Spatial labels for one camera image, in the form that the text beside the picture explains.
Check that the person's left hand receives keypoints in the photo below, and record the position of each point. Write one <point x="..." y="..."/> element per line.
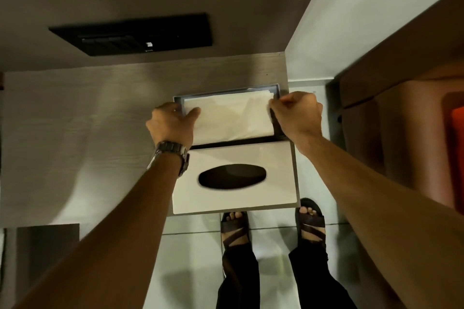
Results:
<point x="170" y="126"/>

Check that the person's right thumb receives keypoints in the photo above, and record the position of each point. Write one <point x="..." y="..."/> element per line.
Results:
<point x="277" y="111"/>

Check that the white tissue stack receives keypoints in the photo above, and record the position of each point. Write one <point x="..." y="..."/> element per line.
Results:
<point x="232" y="117"/>

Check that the white lid with oval opening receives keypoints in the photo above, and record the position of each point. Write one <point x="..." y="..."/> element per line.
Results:
<point x="253" y="196"/>

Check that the person's right forearm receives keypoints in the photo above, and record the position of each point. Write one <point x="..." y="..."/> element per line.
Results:
<point x="384" y="222"/>

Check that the person's trouser leg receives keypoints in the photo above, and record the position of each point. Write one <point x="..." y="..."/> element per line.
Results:
<point x="315" y="279"/>
<point x="239" y="279"/>

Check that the orange panel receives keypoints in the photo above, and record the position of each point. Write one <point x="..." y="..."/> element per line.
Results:
<point x="457" y="153"/>

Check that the person's black sandal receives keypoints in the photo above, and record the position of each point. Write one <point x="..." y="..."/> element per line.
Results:
<point x="235" y="234"/>
<point x="311" y="231"/>

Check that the person's left trouser leg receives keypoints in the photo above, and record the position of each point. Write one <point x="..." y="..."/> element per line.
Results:
<point x="239" y="279"/>

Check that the person's right trouser leg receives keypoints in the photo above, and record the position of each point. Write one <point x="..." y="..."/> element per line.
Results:
<point x="315" y="279"/>

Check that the brown wooden cabinet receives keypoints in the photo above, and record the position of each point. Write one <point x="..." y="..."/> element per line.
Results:
<point x="398" y="77"/>

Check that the metal wristwatch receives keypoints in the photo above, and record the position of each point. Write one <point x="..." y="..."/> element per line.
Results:
<point x="173" y="149"/>

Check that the recessed metal tissue box frame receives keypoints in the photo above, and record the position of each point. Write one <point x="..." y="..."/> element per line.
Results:
<point x="279" y="131"/>

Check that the person's left black sandal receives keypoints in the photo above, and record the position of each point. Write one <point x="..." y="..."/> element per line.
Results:
<point x="235" y="234"/>

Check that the black vent panel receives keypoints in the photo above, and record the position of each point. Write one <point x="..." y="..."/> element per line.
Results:
<point x="145" y="31"/>

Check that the person's right hand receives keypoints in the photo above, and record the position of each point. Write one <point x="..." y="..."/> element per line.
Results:
<point x="301" y="117"/>

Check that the person's left thumb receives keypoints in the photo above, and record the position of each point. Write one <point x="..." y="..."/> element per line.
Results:
<point x="190" y="115"/>

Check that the person's left forearm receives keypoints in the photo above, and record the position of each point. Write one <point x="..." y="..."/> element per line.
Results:
<point x="108" y="240"/>

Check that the person's right black sandal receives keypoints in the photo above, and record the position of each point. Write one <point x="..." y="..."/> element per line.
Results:
<point x="311" y="231"/>

